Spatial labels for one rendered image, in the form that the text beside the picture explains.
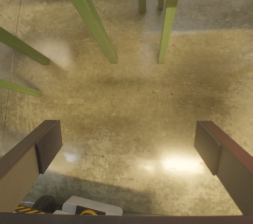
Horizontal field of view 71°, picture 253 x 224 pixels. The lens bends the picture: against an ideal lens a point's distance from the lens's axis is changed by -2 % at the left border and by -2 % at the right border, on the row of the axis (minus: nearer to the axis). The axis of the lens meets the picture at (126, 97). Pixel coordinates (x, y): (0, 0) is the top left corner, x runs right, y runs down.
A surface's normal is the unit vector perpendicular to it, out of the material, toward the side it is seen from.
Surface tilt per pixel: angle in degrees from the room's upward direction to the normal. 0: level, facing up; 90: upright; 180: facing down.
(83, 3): 90
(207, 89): 0
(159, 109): 0
